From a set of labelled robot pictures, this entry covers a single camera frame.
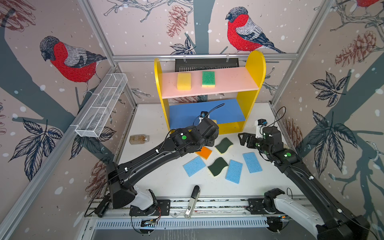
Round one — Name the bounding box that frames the green yellow sponge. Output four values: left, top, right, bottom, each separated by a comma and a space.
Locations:
202, 71, 216, 88

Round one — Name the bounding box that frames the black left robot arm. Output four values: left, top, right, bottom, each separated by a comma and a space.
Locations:
106, 118, 219, 212

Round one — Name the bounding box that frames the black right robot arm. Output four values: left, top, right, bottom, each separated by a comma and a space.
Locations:
238, 127, 370, 240

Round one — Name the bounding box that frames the blue lower shelf board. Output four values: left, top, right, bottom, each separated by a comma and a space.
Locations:
169, 99, 245, 129

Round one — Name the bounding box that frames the pink upper shelf board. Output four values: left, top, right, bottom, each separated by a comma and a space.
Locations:
160, 67, 259, 99

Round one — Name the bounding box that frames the light blue sponge right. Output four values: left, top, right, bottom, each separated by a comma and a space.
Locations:
243, 152, 263, 174

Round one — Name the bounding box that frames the light blue sponge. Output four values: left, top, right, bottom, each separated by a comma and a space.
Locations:
243, 152, 263, 174
226, 160, 243, 184
183, 157, 206, 177

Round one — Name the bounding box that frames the dark green wavy sponge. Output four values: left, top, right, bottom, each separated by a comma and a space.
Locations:
215, 138, 233, 154
208, 157, 229, 177

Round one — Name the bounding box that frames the orange sponge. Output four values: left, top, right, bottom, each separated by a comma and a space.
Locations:
196, 147, 212, 160

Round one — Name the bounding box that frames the light blue sponge middle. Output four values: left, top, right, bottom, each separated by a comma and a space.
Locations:
226, 160, 243, 184

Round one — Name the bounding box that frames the light blue sponge left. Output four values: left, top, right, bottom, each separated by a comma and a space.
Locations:
183, 157, 206, 177

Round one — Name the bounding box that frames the black silver handheld tool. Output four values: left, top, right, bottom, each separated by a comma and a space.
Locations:
184, 185, 201, 219

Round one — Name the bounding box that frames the black vent panel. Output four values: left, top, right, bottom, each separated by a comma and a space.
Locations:
175, 58, 240, 72

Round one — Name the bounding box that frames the seasoning jar left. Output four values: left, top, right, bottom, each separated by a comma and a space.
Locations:
129, 134, 150, 145

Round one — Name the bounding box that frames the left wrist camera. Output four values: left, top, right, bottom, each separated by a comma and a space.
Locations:
199, 111, 209, 119

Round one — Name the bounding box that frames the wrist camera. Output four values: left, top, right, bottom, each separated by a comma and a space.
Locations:
199, 111, 209, 119
256, 119, 268, 135

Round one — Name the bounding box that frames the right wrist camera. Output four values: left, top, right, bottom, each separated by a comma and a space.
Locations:
256, 119, 268, 135

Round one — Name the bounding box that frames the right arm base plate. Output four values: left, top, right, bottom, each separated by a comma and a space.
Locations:
246, 198, 269, 215

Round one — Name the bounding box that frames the yellow shelf frame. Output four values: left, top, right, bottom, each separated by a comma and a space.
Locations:
154, 51, 267, 135

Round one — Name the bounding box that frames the perforated aluminium rail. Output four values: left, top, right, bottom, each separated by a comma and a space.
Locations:
94, 217, 269, 230

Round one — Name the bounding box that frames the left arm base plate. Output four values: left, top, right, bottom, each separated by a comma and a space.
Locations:
129, 200, 171, 217

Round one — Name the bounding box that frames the white wire mesh basket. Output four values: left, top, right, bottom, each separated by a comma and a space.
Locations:
75, 73, 128, 138

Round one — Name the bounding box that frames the black clamp handle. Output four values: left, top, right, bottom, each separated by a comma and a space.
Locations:
94, 193, 112, 218

